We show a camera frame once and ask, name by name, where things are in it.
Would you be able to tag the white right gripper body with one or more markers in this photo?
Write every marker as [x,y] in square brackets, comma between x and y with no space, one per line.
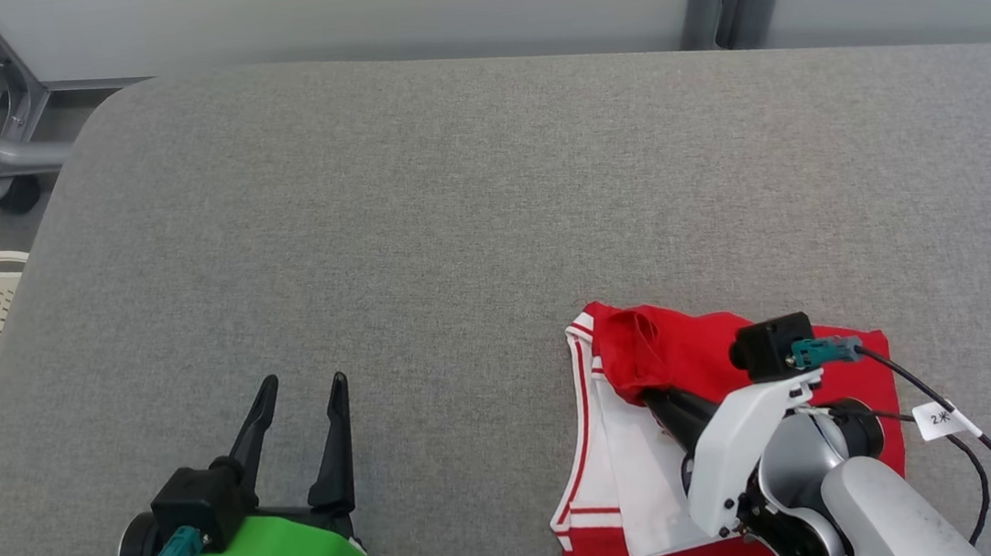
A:
[726,456]

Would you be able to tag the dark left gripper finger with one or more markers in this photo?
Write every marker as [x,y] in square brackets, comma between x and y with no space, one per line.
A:
[338,465]
[257,441]

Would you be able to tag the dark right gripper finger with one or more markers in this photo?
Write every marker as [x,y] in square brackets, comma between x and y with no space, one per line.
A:
[669,425]
[693,409]

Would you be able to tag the red and white t-shirt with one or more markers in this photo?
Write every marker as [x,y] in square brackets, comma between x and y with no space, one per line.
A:
[696,349]

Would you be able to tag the black caster wheel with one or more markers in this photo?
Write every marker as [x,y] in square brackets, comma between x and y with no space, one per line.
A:
[13,195]

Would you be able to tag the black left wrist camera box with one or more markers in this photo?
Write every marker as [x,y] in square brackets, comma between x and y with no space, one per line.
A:
[202,507]

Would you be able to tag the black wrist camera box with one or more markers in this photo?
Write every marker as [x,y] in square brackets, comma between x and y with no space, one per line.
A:
[202,507]
[770,346]

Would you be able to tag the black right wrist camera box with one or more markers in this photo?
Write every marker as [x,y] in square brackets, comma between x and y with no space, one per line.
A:
[770,346]

